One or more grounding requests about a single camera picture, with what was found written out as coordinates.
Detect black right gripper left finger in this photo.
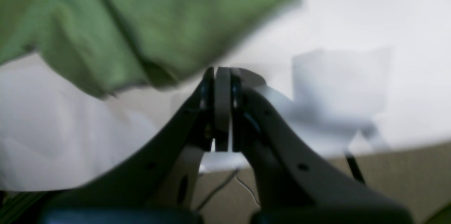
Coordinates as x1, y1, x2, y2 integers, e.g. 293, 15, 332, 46
48, 67, 231, 210

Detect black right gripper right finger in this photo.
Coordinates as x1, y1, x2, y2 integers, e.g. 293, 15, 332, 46
231, 70, 411, 224

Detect green t-shirt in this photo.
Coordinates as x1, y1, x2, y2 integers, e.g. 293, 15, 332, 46
1, 0, 293, 98

